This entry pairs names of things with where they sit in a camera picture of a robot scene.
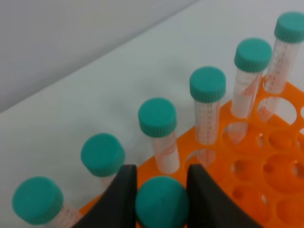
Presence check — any green-capped test tube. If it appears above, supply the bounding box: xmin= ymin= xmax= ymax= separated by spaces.
xmin=135 ymin=176 xmax=190 ymax=228

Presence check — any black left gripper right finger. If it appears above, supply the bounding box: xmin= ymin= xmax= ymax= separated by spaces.
xmin=186 ymin=164 xmax=261 ymax=228

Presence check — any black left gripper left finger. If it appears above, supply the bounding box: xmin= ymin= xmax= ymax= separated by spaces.
xmin=74 ymin=164 xmax=137 ymax=228

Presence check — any orange test tube rack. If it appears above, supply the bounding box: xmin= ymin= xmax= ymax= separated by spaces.
xmin=81 ymin=83 xmax=304 ymax=228

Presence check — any second row left tube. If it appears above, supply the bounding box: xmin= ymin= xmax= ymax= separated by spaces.
xmin=12 ymin=176 xmax=83 ymax=228

